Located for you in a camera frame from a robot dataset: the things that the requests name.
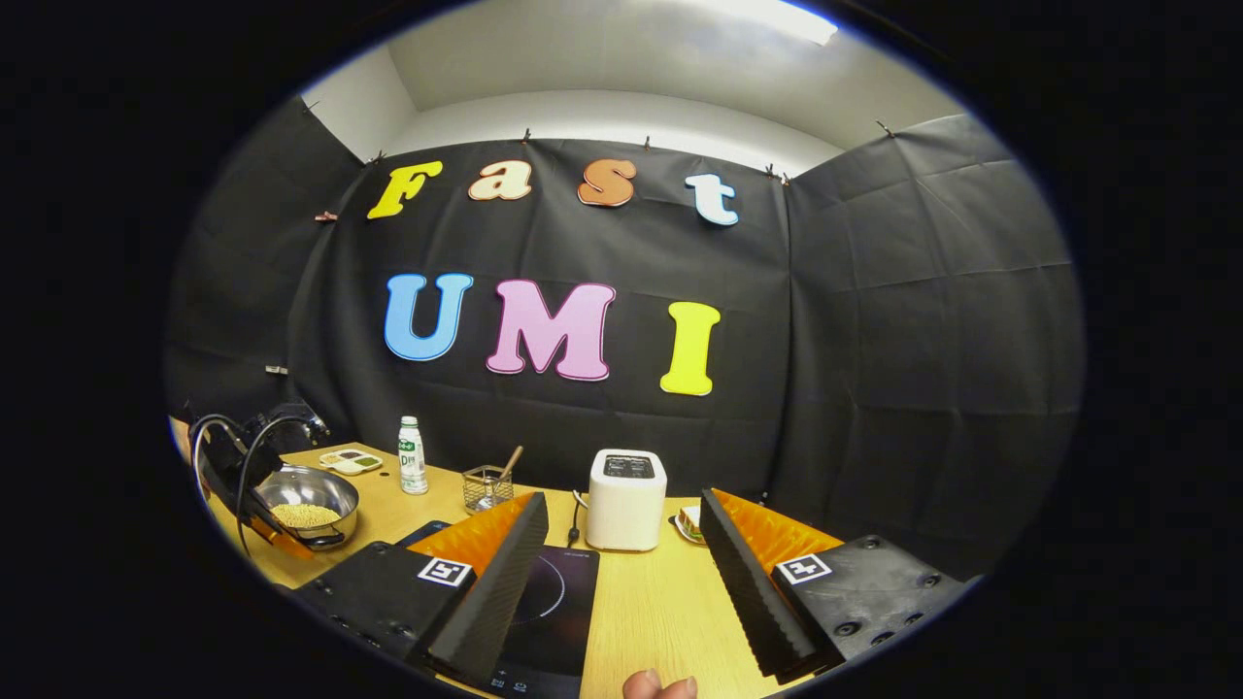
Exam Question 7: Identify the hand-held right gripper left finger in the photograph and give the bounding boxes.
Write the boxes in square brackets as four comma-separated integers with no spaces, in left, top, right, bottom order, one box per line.
[289,491,551,688]

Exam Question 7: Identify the wire utensil basket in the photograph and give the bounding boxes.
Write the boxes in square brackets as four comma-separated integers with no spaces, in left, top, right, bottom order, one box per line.
[461,465,515,515]

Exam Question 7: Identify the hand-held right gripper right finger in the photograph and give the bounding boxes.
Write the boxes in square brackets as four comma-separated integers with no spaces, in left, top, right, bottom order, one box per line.
[699,488,984,686]

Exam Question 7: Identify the white toaster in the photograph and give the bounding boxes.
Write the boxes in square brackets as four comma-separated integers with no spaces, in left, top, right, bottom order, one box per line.
[586,449,668,552]

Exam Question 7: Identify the stainless steel pot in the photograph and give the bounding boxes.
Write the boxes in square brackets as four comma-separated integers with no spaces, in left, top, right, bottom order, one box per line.
[248,464,360,552]

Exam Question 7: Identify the ceiling light panel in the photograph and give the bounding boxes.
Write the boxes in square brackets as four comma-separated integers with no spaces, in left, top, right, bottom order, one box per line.
[680,0,838,47]

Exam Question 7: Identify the white divided bean plate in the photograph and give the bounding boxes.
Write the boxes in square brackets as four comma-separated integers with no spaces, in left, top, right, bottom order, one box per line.
[319,449,384,476]

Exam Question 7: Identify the black backdrop cloth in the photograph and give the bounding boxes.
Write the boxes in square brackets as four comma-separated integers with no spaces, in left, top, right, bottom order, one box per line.
[165,97,1084,583]

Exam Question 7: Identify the pile of soybeans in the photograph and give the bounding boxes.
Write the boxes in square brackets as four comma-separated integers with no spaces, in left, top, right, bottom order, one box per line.
[270,503,341,530]

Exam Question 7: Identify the black induction cooktop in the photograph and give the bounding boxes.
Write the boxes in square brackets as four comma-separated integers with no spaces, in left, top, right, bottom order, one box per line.
[396,521,600,699]

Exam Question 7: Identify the white milk bottle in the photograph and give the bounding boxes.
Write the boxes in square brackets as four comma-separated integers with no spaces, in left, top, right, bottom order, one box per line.
[397,416,429,496]

